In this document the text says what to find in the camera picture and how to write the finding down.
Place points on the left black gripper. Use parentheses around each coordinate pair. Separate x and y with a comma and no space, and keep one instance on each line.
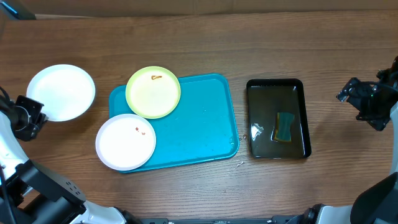
(30,133)

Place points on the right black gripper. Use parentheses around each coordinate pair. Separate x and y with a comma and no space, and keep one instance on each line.
(352,97)

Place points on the white plate with orange stain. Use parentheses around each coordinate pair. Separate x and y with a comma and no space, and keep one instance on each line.
(66,91)

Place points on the green yellow sponge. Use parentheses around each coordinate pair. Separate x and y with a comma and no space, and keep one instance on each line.
(282,130)

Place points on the yellow-green plate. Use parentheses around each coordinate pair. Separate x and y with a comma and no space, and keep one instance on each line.
(153,92)

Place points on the teal plastic tray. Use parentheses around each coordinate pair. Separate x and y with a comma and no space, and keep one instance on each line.
(201,128)

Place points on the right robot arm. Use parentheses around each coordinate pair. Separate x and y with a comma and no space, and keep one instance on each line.
(377,204)

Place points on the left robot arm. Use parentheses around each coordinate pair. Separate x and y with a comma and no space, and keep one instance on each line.
(32,193)

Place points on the black water tray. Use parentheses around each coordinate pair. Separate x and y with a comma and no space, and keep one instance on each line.
(267,97)

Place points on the white plate with red stain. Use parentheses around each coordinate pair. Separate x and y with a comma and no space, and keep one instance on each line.
(125,142)

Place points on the dark corner object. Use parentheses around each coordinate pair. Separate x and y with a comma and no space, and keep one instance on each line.
(15,9)

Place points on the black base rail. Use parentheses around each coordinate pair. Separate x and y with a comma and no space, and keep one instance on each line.
(278,219)

